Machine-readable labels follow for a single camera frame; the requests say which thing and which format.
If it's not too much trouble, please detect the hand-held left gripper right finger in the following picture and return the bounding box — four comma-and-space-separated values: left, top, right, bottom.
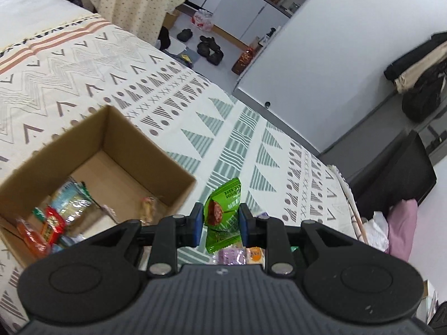
239, 202, 379, 279

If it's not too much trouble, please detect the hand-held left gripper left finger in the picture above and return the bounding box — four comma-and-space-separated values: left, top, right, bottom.
70, 202, 204, 279

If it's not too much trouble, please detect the light green snack packet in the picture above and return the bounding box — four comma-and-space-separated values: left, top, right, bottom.
203, 177, 243, 253

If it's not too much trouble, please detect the peanut candy packet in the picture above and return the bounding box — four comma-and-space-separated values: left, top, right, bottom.
141, 196, 157, 224

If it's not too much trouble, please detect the brown cardboard box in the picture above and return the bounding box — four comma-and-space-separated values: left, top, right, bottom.
0, 105, 197, 269

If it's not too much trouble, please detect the clear blue snack packet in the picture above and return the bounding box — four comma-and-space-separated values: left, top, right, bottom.
52, 178, 103, 224

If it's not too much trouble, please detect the red snack packet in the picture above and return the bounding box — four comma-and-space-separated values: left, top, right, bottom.
33, 207, 67, 245

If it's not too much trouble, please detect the orange sausage packet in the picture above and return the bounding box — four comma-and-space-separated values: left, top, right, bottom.
16, 218, 53, 258

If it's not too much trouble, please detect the white plastic bag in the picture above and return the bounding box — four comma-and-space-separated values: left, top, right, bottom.
361, 211, 390, 252

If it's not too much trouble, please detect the pink cloth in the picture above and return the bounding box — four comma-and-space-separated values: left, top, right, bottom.
387, 199, 419, 262

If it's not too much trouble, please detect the brown jug bottle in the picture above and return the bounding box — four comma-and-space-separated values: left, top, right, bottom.
232, 49, 254, 75

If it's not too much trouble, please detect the white paper on floor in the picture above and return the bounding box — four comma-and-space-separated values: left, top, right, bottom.
155, 38, 186, 55

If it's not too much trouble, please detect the white shelf unit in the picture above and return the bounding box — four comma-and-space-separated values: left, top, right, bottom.
421, 279, 439, 322

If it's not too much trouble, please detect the pink water bottle pack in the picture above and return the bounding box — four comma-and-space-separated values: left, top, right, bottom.
190, 10, 214, 31

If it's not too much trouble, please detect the white kitchen cabinet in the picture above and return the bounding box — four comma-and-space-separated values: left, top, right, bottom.
213, 0, 293, 48

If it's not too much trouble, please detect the hanging beige garment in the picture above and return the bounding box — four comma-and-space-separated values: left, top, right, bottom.
394, 47, 447, 94

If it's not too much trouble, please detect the table with dotted tablecloth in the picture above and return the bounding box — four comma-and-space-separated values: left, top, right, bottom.
76, 0, 196, 47

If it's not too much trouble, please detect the hanging black jacket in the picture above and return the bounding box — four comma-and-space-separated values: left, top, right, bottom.
383, 31, 447, 82

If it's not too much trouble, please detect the white bed sheet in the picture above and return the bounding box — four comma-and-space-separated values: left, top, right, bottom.
0, 0, 96, 51

